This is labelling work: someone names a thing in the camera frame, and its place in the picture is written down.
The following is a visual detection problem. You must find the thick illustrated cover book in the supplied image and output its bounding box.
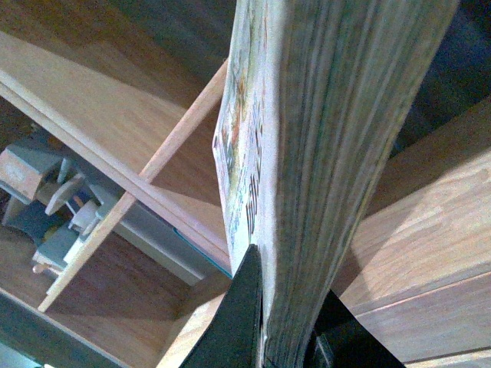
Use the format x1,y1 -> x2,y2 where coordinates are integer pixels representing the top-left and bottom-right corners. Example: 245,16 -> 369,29
213,1 -> 458,367

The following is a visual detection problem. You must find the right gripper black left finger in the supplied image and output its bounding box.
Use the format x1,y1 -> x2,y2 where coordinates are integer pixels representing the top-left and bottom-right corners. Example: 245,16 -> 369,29
183,245 -> 262,367

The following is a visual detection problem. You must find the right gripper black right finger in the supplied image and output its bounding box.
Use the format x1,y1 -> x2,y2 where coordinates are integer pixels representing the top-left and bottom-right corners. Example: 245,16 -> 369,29
306,291 -> 403,368

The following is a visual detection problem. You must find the wooden bookshelf unit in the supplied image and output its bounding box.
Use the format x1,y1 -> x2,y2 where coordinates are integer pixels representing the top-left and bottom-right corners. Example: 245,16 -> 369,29
1,1 -> 490,366

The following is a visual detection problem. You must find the grey wooden toy pile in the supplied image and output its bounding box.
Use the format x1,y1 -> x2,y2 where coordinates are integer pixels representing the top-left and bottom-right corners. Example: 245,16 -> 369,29
1,135 -> 122,276

